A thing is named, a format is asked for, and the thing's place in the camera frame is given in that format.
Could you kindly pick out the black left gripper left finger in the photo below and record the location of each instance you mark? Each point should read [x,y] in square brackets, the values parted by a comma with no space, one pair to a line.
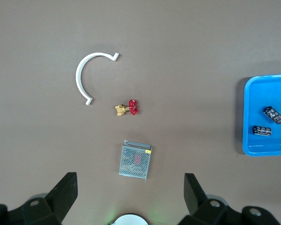
[61,197]

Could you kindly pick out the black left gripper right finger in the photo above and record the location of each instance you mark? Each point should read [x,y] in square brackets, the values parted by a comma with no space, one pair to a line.
[196,199]

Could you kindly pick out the dark cylindrical capacitor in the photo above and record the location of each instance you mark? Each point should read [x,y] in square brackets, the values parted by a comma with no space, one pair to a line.
[261,130]
[274,115]

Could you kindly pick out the metal mesh power supply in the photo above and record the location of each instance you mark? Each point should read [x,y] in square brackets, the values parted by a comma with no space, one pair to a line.
[134,161]

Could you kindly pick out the brass valve red handwheel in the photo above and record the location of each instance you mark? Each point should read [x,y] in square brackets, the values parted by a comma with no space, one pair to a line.
[132,107]

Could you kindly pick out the blue plastic tray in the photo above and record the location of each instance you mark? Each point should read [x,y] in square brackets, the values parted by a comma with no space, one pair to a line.
[257,98]

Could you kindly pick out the white curved pipe clamp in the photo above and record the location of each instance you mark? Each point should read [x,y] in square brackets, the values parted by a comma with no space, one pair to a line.
[79,77]

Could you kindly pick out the brown table mat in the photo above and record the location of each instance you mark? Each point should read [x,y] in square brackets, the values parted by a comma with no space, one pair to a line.
[178,47]

